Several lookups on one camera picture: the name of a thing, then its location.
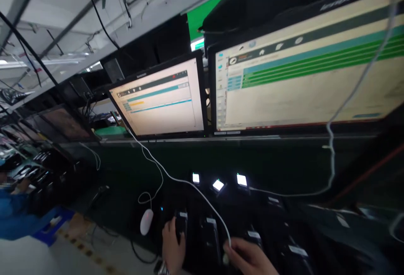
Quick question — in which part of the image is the person's right hand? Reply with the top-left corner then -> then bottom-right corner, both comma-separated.
222,237 -> 280,275

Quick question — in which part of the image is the person's left hand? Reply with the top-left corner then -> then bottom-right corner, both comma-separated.
162,216 -> 187,273

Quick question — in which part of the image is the black device with white label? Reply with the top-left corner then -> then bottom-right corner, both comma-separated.
174,210 -> 189,246

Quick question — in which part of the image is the thin white cable with plug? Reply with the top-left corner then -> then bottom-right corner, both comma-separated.
125,126 -> 233,265

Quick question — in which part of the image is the row of black labelled devices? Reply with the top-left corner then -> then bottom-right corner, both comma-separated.
159,171 -> 318,275

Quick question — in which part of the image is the white computer mouse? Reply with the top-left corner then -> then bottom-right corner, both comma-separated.
140,209 -> 154,236

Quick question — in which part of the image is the small black computer monitor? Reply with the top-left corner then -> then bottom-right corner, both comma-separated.
108,49 -> 210,140

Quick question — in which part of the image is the large black computer monitor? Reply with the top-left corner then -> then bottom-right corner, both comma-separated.
207,0 -> 404,138

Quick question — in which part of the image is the blue plastic stool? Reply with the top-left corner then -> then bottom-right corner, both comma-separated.
34,206 -> 75,248

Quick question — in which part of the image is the row of dark monitors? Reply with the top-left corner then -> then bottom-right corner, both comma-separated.
17,103 -> 100,145

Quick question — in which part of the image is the green panel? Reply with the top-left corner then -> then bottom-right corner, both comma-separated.
186,0 -> 231,52

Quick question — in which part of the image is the ceiling light strip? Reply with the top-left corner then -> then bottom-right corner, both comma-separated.
0,53 -> 90,69

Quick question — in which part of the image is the white mouse cable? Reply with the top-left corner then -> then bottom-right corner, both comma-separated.
137,144 -> 165,212

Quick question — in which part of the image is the long white cable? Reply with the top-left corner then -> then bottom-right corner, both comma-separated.
247,0 -> 399,197

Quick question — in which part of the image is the short white cable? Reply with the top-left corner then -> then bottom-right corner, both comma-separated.
79,142 -> 101,172

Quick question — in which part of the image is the black overhead cable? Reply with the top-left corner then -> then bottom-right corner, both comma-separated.
78,0 -> 121,50

